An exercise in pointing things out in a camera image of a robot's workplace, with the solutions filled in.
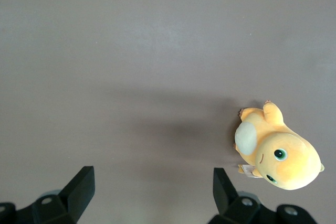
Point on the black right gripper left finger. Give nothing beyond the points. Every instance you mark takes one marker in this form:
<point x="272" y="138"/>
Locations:
<point x="76" y="197"/>

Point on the orange plush toy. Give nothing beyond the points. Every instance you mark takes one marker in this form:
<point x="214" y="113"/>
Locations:
<point x="286" y="155"/>

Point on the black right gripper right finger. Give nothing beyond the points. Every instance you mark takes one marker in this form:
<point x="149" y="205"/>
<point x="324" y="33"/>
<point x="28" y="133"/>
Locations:
<point x="225" y="205"/>

